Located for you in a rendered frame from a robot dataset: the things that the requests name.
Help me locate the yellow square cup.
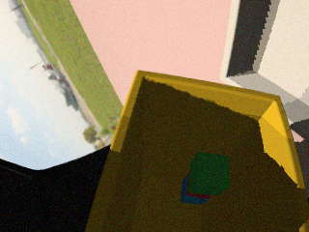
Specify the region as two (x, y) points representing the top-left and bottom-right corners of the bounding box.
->
(85, 71), (309, 232)

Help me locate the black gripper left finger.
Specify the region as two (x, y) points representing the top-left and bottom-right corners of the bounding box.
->
(0, 144), (112, 232)

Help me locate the green cube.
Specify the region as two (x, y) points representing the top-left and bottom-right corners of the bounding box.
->
(189, 151), (231, 196)

